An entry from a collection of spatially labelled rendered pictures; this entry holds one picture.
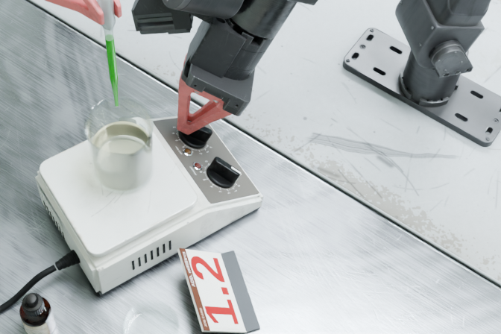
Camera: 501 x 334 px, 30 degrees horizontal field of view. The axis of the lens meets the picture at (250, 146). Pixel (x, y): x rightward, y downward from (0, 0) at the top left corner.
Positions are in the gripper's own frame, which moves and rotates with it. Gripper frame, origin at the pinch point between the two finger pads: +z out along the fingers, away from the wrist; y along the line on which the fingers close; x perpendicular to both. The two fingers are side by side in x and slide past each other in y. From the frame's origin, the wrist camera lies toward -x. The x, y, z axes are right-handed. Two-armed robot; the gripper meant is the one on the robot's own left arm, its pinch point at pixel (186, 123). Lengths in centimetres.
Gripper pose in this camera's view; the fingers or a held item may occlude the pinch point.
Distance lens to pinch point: 97.2
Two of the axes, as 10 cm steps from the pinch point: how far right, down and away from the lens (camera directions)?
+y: -0.8, 6.1, -7.8
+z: -4.7, 6.7, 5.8
